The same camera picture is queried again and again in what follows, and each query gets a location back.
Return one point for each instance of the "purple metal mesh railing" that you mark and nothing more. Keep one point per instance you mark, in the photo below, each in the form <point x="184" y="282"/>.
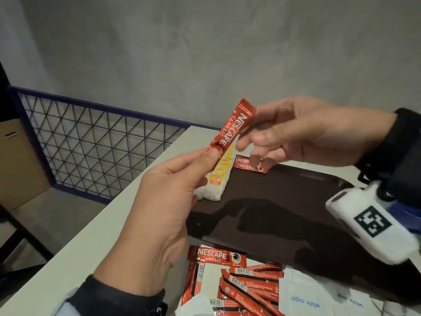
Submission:
<point x="92" y="148"/>

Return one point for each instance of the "black metal table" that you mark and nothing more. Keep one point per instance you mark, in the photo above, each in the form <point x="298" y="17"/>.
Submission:
<point x="19" y="240"/>

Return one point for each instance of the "person's right hand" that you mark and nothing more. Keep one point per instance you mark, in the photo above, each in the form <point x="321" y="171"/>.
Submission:
<point x="312" y="131"/>

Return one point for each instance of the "black wristband white markers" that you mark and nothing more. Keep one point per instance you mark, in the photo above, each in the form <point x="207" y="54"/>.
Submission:
<point x="112" y="302"/>
<point x="401" y="154"/>

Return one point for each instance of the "brown plastic tray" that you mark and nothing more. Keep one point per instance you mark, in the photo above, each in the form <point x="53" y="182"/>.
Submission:
<point x="279" y="210"/>

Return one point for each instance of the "dark cabinet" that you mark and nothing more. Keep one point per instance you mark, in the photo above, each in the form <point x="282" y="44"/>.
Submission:
<point x="5" y="95"/>

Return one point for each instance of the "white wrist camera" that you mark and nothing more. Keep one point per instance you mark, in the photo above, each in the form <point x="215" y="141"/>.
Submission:
<point x="371" y="223"/>

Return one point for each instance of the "pile of white sugar packets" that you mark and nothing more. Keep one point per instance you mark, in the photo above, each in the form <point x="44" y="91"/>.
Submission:
<point x="306" y="299"/>

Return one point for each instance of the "red Nescafe coffee sachets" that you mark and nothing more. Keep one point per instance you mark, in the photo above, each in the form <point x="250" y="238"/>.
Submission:
<point x="243" y="286"/>

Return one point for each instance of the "person's left hand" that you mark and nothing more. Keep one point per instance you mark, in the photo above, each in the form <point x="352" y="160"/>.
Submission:
<point x="158" y="220"/>

